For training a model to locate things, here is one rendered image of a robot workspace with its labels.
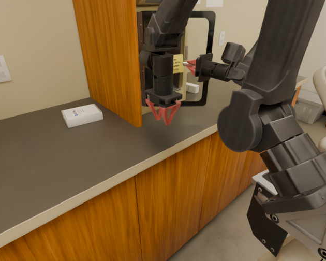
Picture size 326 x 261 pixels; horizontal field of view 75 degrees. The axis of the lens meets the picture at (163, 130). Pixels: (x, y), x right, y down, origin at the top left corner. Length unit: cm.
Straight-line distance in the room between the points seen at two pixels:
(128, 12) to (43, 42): 56
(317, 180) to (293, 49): 17
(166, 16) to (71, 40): 83
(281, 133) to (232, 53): 51
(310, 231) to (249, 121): 17
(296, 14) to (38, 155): 83
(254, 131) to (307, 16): 15
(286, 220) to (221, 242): 132
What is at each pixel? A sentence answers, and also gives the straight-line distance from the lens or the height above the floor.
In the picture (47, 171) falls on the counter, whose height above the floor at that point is 94.
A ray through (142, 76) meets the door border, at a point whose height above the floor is 113.
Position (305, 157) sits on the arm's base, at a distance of 34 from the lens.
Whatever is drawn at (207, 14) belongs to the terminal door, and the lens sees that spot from 95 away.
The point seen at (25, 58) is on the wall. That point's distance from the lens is 124.
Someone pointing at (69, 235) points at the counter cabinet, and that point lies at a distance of 81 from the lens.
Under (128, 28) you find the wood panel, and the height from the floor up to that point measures 134.
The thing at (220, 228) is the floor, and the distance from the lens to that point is 176.
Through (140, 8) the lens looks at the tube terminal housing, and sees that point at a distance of 96.
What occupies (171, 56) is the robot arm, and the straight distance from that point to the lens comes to 58.
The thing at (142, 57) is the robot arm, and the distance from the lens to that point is 65.
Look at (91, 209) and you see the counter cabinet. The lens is 78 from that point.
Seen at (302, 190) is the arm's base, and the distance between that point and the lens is 33.
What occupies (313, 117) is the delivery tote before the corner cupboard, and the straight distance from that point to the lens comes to 351.
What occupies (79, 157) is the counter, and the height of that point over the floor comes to 94.
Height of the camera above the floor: 140
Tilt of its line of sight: 30 degrees down
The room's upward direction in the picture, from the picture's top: straight up
